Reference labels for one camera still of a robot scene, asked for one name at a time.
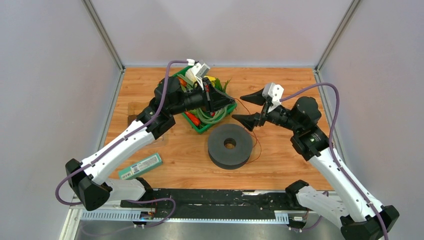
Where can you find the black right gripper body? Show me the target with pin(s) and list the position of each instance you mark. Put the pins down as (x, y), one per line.
(271, 116)

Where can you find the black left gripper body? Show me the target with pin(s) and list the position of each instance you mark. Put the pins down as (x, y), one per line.
(204, 95)

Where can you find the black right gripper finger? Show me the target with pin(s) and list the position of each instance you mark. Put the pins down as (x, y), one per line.
(248, 121)
(256, 98)

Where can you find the grey perforated cable spool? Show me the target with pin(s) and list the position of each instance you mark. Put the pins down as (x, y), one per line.
(229, 146)

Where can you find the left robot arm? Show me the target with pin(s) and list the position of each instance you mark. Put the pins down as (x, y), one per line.
(89, 178)

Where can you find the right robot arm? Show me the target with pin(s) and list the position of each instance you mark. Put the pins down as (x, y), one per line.
(358, 214)

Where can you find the green toy long beans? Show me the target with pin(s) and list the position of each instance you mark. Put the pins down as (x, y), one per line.
(206, 118)

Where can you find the yellow toy flower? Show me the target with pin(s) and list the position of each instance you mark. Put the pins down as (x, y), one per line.
(212, 80)

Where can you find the green plastic tray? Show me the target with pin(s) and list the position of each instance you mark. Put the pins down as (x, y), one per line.
(201, 99)

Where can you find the small orange toy carrot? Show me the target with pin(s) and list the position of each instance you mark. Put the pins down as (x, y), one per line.
(193, 118)

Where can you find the white toy cabbage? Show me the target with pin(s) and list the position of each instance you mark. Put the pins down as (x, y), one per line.
(190, 76)

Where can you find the clear plastic container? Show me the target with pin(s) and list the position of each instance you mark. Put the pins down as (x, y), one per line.
(133, 110)

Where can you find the teal cardboard box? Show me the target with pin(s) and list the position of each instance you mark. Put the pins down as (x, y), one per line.
(141, 167)

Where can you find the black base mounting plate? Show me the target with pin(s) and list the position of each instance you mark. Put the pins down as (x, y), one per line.
(218, 204)

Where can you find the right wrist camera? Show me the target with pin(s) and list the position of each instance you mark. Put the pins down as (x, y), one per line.
(272, 93)

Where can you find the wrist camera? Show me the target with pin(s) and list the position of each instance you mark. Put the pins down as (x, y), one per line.
(272, 93)
(199, 70)

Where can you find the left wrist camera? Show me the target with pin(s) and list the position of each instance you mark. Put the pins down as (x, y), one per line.
(199, 70)

